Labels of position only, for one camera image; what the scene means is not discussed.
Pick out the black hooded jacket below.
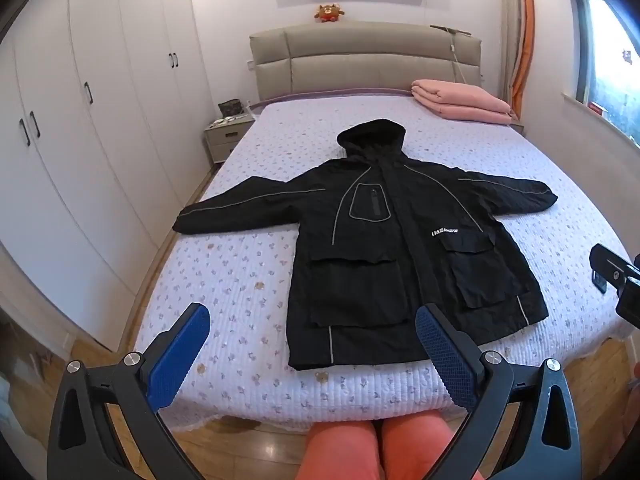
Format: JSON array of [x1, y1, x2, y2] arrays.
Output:
[[172, 119, 559, 372]]

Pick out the folded pink blanket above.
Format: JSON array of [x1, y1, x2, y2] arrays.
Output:
[[411, 79, 521, 125]]

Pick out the person's orange pants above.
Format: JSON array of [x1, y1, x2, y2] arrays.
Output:
[[295, 407, 486, 480]]

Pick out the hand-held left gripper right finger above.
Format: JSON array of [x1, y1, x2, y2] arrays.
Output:
[[415, 302, 581, 480]]

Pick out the window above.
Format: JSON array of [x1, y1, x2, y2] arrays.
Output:
[[570, 0, 640, 151]]

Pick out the white wardrobe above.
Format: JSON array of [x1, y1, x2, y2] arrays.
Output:
[[0, 0, 213, 356]]

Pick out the floral quilted bedspread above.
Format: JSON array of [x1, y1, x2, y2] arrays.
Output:
[[135, 97, 636, 433]]

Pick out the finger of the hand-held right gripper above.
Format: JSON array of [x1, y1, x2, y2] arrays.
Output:
[[589, 244, 633, 293]]

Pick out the white charging cable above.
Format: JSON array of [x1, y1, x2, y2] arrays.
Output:
[[449, 32, 473, 87]]

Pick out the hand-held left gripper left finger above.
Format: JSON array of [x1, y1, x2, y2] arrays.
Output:
[[47, 302, 211, 480]]

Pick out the beige padded headboard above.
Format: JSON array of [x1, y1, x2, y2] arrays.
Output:
[[249, 22, 483, 106]]

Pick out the white nightstand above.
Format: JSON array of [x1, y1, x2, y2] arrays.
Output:
[[202, 112, 256, 163]]

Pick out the orange curtain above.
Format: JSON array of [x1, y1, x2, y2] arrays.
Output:
[[500, 0, 538, 106]]

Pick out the brown plush toy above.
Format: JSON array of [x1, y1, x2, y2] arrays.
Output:
[[314, 3, 346, 23]]

